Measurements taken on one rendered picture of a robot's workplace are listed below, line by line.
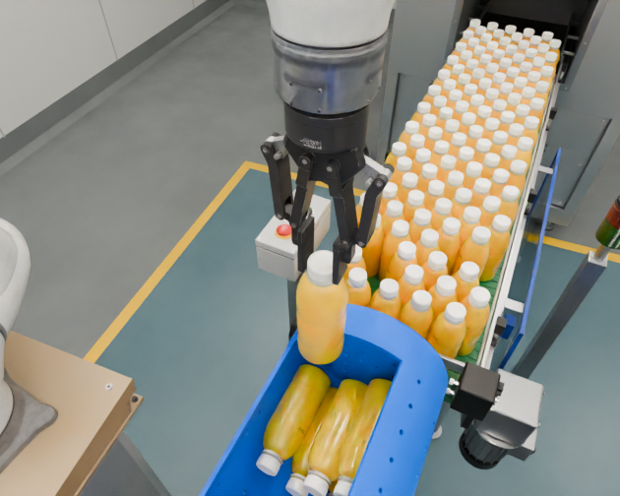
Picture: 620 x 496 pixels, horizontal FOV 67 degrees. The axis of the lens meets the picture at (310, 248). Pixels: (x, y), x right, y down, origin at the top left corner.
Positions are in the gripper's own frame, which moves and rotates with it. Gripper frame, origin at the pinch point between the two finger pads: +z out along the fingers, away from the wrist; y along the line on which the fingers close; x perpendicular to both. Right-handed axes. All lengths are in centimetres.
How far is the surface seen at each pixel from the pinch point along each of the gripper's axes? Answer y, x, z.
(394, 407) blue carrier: 13.1, -2.9, 24.1
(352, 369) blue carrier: 2.8, 9.6, 42.3
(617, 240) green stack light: 42, 51, 27
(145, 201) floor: -166, 112, 147
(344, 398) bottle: 4.5, 0.9, 36.3
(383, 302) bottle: 3.0, 25.3, 39.6
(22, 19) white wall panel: -278, 159, 77
